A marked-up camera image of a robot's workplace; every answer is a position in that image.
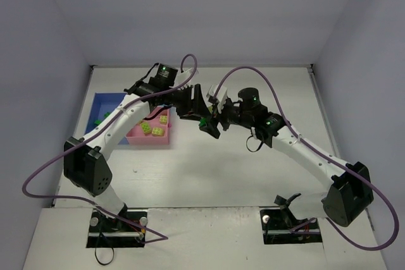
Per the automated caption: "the teal green lego stack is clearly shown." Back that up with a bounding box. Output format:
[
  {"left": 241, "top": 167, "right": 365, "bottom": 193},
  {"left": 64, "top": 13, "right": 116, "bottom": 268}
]
[{"left": 199, "top": 106, "right": 213, "bottom": 126}]

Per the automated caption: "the pale yellow lego brick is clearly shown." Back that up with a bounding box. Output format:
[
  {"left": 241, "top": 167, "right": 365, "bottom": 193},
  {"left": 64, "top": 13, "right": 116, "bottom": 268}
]
[{"left": 159, "top": 115, "right": 168, "bottom": 125}]

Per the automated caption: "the yellow printed lego brick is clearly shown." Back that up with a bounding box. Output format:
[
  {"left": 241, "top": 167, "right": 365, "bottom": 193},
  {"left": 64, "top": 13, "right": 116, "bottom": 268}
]
[{"left": 151, "top": 127, "right": 165, "bottom": 137}]

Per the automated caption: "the lime green lego brick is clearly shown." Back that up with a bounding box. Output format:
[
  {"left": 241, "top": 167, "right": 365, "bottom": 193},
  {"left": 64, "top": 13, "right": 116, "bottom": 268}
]
[{"left": 140, "top": 122, "right": 152, "bottom": 135}]

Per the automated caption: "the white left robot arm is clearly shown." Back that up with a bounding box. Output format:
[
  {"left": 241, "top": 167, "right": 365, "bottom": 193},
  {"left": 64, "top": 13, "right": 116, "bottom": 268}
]
[{"left": 63, "top": 63, "right": 210, "bottom": 217}]

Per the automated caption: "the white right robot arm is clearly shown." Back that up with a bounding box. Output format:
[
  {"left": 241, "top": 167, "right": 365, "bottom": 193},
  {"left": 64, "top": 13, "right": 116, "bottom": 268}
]
[{"left": 200, "top": 85, "right": 374, "bottom": 227}]

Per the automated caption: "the pink plastic bin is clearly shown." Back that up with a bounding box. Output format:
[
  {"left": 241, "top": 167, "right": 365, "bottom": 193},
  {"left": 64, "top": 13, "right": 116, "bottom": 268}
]
[{"left": 125, "top": 107, "right": 171, "bottom": 145}]

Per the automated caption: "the blue plastic bin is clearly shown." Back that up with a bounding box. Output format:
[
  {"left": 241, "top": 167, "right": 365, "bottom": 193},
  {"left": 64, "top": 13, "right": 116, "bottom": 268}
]
[{"left": 85, "top": 93, "right": 125, "bottom": 133}]

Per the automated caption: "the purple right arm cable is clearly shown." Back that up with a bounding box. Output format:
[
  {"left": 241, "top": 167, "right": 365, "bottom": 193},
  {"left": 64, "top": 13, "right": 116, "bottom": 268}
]
[{"left": 215, "top": 66, "right": 399, "bottom": 250}]

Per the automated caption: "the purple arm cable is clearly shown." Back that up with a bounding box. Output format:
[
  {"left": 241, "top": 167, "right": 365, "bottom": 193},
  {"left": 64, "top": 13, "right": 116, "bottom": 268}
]
[
  {"left": 215, "top": 66, "right": 399, "bottom": 250},
  {"left": 22, "top": 53, "right": 199, "bottom": 240}
]

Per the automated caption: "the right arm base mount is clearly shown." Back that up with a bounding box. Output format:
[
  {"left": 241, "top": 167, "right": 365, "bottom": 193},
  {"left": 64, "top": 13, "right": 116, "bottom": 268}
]
[{"left": 259, "top": 208, "right": 323, "bottom": 245}]

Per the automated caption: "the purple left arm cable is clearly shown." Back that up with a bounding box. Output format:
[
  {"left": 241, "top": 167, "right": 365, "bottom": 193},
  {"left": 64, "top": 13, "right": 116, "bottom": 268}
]
[{"left": 22, "top": 53, "right": 199, "bottom": 240}]

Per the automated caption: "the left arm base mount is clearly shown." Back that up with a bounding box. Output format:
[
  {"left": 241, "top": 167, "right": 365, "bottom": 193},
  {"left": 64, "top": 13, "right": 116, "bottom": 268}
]
[{"left": 86, "top": 209, "right": 146, "bottom": 249}]

